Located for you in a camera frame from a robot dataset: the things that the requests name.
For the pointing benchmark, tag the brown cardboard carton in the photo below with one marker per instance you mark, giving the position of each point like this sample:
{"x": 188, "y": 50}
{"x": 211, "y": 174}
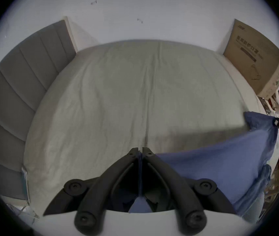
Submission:
{"x": 255, "y": 55}

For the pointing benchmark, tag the bed with beige sheet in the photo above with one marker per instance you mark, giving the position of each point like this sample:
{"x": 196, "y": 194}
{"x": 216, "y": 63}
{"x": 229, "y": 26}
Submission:
{"x": 134, "y": 95}

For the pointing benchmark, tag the blue shirt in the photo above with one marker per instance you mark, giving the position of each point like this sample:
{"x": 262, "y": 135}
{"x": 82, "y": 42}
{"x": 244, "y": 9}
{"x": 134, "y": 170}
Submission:
{"x": 218, "y": 163}

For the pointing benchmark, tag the grey padded headboard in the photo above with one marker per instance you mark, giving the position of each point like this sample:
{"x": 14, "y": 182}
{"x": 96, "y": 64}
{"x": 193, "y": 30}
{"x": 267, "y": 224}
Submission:
{"x": 14, "y": 92}

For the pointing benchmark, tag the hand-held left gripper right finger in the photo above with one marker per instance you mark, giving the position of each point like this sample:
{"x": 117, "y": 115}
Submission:
{"x": 178, "y": 195}

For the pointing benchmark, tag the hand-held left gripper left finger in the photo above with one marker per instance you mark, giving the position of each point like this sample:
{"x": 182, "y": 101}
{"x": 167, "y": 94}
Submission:
{"x": 97, "y": 193}

